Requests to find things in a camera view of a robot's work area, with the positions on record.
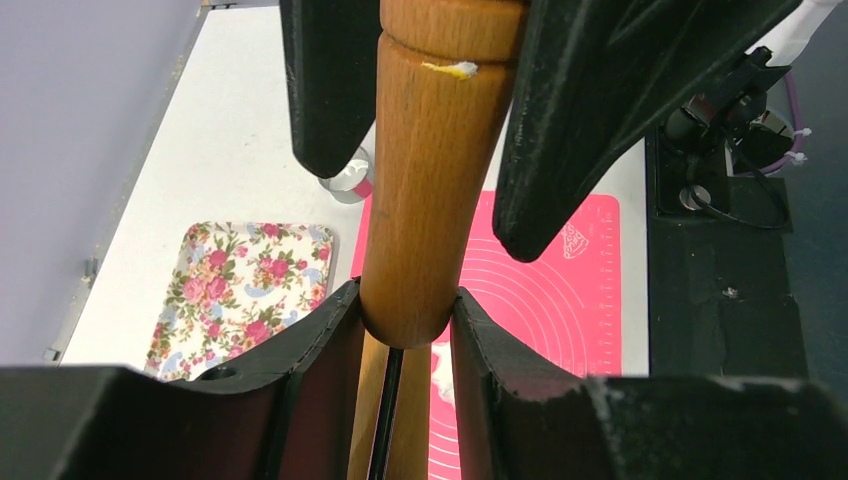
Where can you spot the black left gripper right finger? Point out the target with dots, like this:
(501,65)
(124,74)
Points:
(520,416)

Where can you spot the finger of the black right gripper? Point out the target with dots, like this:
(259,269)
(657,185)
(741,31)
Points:
(593,78)
(330,54)

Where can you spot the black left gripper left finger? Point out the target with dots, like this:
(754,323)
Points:
(283,410)

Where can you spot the wooden rolling pin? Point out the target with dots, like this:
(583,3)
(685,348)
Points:
(445,74)

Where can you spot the white dough lump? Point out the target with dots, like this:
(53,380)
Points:
(442,374)

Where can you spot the round metal dough cutter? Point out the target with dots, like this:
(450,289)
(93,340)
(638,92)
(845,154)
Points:
(354,182)

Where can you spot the floral rectangular tray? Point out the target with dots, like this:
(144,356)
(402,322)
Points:
(235,285)

